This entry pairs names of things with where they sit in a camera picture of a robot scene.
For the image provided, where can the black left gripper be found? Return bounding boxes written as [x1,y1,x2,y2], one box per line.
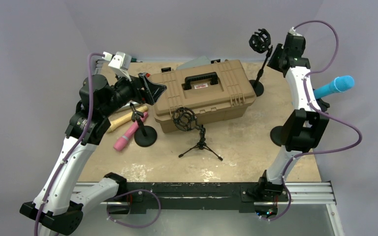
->
[100,68,165,118]

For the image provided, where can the cream yellow microphone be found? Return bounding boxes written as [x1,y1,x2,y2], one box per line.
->
[107,106,148,133]

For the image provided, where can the black shock mount round-base stand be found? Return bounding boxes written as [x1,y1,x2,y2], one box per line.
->
[248,29,274,97]

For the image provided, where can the black tripod shock mount stand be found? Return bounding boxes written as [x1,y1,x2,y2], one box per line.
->
[171,107,224,162]

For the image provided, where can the black stand for cream microphone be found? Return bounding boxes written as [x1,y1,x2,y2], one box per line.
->
[130,104,158,148]

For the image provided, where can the blue microphone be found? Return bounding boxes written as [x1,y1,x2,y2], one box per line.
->
[314,75,355,99]

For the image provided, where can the black clip stand for blue microphone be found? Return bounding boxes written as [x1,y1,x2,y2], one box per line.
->
[270,108,329,152]

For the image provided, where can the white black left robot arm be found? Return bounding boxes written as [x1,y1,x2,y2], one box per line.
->
[20,73,167,236]

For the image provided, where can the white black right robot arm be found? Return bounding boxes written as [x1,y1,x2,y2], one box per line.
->
[256,32,329,200]

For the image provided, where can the pink microphone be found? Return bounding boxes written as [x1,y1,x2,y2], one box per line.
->
[113,122,138,151]

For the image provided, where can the grey flat sheet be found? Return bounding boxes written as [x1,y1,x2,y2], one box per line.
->
[176,56,211,70]

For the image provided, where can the tan plastic tool case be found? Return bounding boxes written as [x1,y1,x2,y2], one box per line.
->
[149,60,256,133]

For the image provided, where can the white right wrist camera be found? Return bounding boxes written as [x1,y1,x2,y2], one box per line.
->
[288,27,302,36]

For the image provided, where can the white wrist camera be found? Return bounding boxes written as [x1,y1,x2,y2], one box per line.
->
[102,52,132,82]
[288,27,302,36]

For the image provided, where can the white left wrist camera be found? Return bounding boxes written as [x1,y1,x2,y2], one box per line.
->
[102,52,132,82]

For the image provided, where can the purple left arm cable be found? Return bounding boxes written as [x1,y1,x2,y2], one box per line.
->
[33,53,162,236]

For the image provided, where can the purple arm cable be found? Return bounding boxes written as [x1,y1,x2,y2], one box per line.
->
[33,53,162,236]
[260,20,363,222]

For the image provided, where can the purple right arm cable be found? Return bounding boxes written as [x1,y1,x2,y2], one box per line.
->
[260,20,363,222]

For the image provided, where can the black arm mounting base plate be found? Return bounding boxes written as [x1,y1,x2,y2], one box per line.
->
[104,182,288,214]

